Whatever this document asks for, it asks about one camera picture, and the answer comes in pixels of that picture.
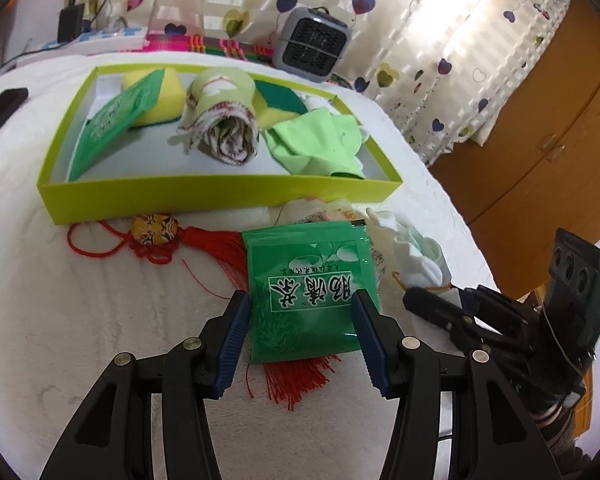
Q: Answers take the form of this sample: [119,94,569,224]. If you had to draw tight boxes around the large yellow sponge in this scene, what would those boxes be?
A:
[122,66,185,129]

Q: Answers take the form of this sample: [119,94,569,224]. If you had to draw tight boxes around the lime green tray box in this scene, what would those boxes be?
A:
[38,63,402,224]

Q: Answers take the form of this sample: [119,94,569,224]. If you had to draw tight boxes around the clear plastic snack bag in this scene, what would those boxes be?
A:
[278,197,366,224]

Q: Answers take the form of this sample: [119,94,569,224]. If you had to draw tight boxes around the white green baby socks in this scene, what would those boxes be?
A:
[366,208,452,290]

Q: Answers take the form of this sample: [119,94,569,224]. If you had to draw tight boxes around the grey small heater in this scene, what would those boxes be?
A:
[272,6,351,82]

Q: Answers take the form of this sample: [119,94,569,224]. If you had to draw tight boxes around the white towel mat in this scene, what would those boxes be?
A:
[0,52,396,479]

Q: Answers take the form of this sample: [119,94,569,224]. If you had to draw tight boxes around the person right hand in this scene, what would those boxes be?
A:
[532,403,577,429]

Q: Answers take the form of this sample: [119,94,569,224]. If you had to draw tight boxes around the black charger adapter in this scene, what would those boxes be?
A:
[57,3,84,44]

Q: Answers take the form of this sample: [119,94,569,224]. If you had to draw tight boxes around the yellow green scouring sponge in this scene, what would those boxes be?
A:
[252,80,308,129]

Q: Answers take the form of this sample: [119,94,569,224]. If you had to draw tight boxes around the green tea packet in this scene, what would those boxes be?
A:
[242,220,378,364]
[68,68,166,182]

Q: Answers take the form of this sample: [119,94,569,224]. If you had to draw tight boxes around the red tassel ornament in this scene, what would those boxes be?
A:
[66,212,342,412]

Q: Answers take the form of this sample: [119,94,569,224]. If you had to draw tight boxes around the wooden cabinet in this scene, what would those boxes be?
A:
[430,0,600,297]

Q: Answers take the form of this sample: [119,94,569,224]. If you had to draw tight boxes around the heart pattern curtain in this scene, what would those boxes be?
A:
[74,0,571,164]

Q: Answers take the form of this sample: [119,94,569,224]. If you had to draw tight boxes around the green towel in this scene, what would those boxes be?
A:
[169,67,260,166]

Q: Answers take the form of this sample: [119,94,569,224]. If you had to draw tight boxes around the white blue power strip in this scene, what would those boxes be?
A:
[40,27,148,55]

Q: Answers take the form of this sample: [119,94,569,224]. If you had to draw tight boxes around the pink plaid cloth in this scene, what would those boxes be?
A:
[142,34,273,66]

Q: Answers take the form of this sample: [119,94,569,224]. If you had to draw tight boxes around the light green cloth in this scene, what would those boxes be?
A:
[262,107,364,179]

